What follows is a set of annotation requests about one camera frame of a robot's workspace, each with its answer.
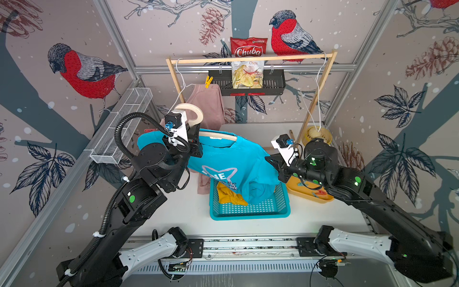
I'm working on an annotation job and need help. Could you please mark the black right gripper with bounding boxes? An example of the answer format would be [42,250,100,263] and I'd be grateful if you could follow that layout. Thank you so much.
[263,152,329,190]

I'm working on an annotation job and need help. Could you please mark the wooden ring hanger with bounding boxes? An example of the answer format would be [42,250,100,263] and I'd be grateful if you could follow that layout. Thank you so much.
[172,104,237,142]

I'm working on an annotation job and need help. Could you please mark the teal t-shirt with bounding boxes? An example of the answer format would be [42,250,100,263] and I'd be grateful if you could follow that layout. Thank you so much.
[131,130,280,204]

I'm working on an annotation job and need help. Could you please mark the yellow t-shirt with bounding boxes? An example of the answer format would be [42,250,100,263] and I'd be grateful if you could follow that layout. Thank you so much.
[217,182,248,206]

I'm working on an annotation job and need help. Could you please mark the white wire hanger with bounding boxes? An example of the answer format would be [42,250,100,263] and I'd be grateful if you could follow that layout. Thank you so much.
[305,52,331,132]

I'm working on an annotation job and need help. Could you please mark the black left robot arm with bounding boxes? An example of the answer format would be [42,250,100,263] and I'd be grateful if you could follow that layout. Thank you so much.
[56,110,203,287]

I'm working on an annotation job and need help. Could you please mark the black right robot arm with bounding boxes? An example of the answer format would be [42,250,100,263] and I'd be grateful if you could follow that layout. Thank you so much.
[266,134,458,283]

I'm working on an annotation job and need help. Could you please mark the white hanger of pink shirt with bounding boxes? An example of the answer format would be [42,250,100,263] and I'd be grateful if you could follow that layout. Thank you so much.
[167,58,195,112]

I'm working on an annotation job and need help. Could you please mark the yellow plastic tray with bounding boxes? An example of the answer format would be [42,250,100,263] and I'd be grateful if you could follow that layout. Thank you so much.
[286,177,334,204]

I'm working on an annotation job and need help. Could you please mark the teal plastic laundry basket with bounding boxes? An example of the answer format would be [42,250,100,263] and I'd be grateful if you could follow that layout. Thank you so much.
[209,179,290,221]

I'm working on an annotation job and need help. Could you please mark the yellow bowl with buns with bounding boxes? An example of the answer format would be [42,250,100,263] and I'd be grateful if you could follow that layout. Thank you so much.
[302,126,332,145]

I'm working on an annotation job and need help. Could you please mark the pink-grey t-shirt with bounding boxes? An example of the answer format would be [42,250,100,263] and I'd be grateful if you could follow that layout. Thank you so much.
[186,84,225,195]

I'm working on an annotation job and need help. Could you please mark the yellow clothespin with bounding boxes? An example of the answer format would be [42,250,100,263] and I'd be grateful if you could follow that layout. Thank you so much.
[205,75,213,88]

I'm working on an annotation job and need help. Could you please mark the wooden clothes rack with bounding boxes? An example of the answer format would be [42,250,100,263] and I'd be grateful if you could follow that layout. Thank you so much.
[166,49,338,141]

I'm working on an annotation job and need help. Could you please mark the red Chuba chips bag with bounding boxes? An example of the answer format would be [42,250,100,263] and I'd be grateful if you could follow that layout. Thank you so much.
[229,36,268,89]

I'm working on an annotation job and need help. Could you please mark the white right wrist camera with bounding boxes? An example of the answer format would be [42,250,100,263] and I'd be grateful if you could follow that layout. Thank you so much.
[271,134,300,166]

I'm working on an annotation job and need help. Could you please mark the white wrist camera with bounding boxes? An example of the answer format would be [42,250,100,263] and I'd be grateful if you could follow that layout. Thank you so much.
[271,134,300,166]
[164,110,188,147]

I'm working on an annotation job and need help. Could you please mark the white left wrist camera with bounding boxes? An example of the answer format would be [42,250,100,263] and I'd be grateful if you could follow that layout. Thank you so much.
[164,110,188,147]

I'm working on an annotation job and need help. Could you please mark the black wall basket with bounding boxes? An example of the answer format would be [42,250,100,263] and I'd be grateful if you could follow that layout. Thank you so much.
[209,69,286,96]

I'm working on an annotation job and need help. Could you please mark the white wire wall shelf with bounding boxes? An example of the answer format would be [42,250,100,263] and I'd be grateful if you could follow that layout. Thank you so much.
[89,87,154,165]

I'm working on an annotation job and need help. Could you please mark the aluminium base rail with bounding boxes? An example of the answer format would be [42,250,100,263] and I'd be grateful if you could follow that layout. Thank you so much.
[136,232,388,277]

